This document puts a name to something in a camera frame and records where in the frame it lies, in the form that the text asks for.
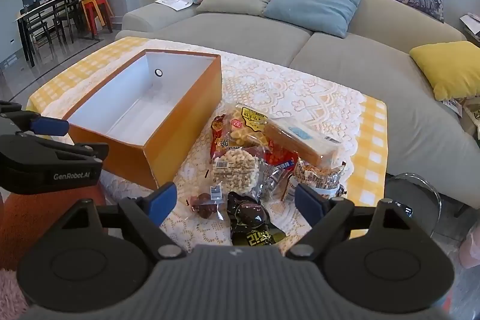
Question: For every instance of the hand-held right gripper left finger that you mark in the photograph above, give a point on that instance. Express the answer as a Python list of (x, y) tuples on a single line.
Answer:
[(164, 203)]

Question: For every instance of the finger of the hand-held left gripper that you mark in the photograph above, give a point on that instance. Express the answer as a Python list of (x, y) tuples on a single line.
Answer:
[(50, 127), (75, 152)]

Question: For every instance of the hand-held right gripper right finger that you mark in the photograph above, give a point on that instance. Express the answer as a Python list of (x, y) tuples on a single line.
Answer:
[(310, 203)]

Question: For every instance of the clear noodle snack packet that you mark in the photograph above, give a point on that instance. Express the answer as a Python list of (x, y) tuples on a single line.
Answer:
[(318, 175)]

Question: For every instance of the clear dried dates packet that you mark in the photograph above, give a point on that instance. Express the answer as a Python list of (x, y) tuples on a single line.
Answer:
[(204, 207)]

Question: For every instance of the sliced bread packet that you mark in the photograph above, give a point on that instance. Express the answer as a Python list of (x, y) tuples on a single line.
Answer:
[(296, 143)]

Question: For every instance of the black braised egg packet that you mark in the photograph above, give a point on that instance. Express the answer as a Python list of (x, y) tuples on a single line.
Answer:
[(249, 217)]

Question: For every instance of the orange cardboard box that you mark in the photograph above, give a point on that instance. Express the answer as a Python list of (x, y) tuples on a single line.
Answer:
[(180, 132)]

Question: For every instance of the puffed rice cake packet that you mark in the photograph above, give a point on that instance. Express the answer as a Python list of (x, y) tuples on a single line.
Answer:
[(236, 170)]

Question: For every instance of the red snack packet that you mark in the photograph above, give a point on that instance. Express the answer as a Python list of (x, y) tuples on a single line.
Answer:
[(219, 140)]

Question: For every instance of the yellow label popcorn packet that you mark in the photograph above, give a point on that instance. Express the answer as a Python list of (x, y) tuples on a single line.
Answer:
[(243, 132)]

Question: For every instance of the orange rug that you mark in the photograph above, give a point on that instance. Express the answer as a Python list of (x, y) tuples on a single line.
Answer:
[(22, 218)]

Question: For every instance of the dark dining table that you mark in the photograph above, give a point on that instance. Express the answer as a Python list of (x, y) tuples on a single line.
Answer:
[(37, 10)]

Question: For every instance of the pink fluffy cloth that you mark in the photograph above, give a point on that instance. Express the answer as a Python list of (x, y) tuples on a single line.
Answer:
[(9, 292)]

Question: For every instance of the orange red stool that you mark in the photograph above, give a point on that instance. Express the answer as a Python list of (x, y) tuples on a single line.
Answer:
[(104, 10)]

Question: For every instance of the pink object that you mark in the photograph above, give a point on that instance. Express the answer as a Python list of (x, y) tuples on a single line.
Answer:
[(471, 250)]

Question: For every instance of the white paper sheets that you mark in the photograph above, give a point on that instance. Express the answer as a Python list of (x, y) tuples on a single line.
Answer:
[(174, 0)]

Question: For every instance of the stack of magazines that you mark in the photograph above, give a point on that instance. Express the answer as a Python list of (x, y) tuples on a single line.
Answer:
[(467, 113)]

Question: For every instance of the grey sofa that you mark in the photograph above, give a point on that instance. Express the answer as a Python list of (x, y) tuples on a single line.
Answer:
[(243, 31)]

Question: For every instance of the yellow cushion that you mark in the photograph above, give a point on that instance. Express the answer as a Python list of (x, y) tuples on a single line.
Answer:
[(450, 69)]

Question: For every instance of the blue cushion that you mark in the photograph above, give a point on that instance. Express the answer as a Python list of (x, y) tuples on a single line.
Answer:
[(315, 3)]

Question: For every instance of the paper pile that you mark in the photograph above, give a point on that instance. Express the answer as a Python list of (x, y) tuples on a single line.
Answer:
[(471, 25)]

